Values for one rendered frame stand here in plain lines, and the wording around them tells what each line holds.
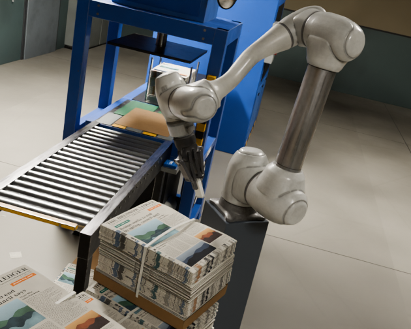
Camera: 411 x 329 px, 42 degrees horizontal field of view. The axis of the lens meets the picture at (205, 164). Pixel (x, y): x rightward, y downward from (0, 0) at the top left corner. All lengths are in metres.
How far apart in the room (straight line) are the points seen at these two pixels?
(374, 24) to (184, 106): 9.28
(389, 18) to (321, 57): 8.93
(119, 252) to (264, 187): 0.57
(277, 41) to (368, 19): 8.83
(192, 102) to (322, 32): 0.53
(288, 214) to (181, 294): 0.49
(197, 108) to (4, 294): 0.71
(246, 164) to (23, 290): 0.97
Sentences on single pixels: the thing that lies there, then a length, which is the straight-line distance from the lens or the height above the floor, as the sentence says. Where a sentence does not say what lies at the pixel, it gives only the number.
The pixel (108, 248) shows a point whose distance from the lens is 1.80.
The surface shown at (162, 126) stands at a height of 0.80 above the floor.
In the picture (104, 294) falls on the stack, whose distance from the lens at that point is 1.86.
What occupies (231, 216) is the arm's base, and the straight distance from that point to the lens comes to 2.09.
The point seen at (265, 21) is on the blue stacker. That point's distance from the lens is 5.51.
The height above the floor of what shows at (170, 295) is 0.94.
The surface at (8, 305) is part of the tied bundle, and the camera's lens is 1.42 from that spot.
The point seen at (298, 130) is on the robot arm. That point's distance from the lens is 1.88.
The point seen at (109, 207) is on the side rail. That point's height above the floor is 0.80.
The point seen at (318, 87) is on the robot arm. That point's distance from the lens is 1.85.
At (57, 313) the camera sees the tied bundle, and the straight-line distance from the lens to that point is 1.40.
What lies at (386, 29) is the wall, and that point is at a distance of 10.75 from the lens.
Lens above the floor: 1.93
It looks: 21 degrees down
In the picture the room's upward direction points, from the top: 12 degrees clockwise
